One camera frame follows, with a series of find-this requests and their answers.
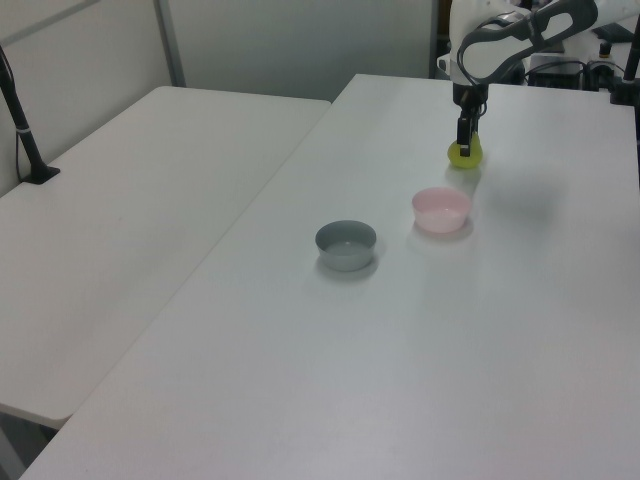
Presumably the grey plastic bowl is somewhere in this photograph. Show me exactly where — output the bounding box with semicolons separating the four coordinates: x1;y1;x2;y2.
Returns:
314;219;378;273

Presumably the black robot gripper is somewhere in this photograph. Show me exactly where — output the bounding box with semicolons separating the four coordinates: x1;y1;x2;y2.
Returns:
451;81;490;158

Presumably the green pear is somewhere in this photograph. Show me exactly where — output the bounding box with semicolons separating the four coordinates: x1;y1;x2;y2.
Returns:
445;131;485;172

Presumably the black electronics box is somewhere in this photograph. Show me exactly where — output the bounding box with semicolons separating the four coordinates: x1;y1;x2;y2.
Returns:
524;58;587;90

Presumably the pink plastic bowl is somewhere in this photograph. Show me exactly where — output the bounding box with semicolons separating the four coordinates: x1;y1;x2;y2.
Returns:
411;186;473;235

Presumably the black keyboard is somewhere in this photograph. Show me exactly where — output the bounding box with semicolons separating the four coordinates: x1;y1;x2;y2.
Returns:
592;25;635;42

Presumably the black camera stand with base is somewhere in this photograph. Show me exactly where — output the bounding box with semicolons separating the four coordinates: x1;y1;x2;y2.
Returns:
0;44;62;186

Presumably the black clamped camera pole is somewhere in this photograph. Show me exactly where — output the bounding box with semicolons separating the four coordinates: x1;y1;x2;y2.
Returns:
608;34;640;106

